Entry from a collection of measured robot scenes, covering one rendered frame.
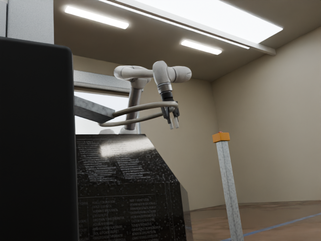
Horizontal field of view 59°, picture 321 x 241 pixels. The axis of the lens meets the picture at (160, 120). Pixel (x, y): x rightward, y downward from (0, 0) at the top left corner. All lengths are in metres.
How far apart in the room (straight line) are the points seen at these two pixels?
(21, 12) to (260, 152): 7.61
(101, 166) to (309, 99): 6.99
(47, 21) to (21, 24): 0.12
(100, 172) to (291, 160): 7.11
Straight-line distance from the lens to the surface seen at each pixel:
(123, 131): 2.48
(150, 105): 1.46
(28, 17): 1.42
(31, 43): 0.28
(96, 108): 1.44
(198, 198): 8.29
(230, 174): 2.79
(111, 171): 1.08
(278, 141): 8.09
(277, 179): 8.18
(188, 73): 1.93
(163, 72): 1.80
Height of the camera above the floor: 0.60
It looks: 14 degrees up
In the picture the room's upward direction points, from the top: 6 degrees counter-clockwise
